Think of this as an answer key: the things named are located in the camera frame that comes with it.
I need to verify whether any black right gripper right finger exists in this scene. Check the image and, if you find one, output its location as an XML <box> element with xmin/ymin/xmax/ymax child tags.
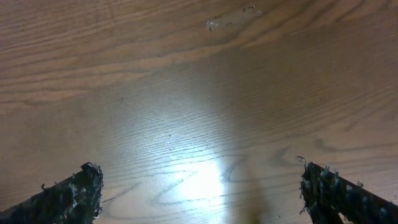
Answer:
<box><xmin>296</xmin><ymin>156</ymin><xmax>397</xmax><ymax>224</ymax></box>

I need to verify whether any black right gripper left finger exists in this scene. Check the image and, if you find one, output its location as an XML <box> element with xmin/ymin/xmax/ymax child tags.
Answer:
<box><xmin>1</xmin><ymin>162</ymin><xmax>103</xmax><ymax>224</ymax></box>

